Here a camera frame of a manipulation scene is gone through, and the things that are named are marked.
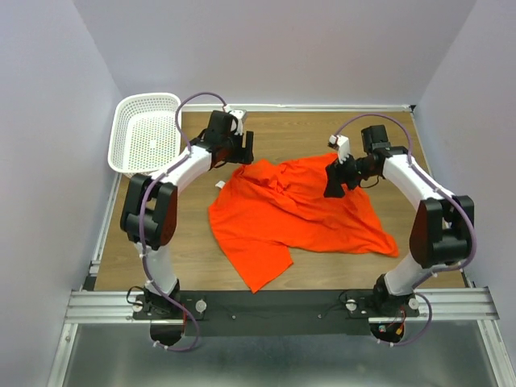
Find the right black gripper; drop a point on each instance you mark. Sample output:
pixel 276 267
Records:
pixel 337 175

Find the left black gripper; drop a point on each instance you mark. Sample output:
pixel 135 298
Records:
pixel 243 155

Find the orange t-shirt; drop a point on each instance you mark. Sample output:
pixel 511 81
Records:
pixel 264 209

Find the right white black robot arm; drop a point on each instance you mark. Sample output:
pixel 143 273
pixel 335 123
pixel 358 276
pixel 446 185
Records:
pixel 442 238

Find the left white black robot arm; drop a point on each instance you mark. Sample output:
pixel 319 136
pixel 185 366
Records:
pixel 149 216

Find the white perforated plastic basket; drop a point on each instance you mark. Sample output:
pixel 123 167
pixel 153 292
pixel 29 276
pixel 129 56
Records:
pixel 144 137

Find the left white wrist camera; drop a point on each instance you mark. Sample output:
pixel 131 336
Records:
pixel 238 117

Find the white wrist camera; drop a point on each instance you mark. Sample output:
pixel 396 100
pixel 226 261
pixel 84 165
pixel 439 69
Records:
pixel 238 117
pixel 342 145

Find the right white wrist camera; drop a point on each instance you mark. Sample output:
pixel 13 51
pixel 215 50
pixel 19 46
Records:
pixel 342 145

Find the black mounting base plate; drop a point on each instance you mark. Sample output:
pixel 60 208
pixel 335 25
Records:
pixel 273 313

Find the aluminium frame rail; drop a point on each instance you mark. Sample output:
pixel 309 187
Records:
pixel 465 304

